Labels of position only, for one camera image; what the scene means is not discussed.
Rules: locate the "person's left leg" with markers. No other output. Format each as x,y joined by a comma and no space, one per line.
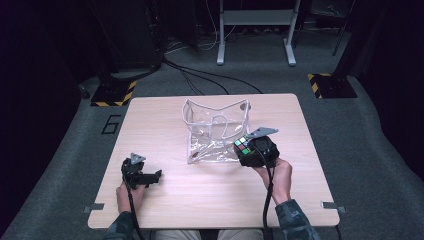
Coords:
178,235

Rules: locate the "black stand pole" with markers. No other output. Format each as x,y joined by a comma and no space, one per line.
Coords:
343,30

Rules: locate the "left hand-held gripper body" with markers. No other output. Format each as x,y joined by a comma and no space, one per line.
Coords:
134,171

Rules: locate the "person's right hand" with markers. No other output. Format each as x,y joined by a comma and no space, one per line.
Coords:
280,181

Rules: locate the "person's leg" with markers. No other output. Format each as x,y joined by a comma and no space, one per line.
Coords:
178,235
240,235

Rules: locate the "grey table bracket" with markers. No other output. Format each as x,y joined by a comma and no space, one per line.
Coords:
333,206
94,207

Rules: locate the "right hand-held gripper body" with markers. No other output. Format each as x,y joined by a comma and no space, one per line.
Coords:
265,150

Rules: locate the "dark cabinet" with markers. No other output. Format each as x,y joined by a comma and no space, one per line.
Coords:
130,30

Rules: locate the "person's left hand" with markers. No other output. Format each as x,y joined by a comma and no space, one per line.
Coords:
128,200

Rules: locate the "white metal desk frame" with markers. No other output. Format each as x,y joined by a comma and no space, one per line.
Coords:
256,16

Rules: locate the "clear plastic bag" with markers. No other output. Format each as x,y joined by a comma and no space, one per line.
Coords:
213,133

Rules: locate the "colourful puzzle cube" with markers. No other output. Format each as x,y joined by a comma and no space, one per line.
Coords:
242,145

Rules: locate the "person's right leg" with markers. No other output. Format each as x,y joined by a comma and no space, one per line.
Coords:
240,235

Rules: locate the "black base with striped edge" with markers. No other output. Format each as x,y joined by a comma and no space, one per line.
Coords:
333,86
111,93

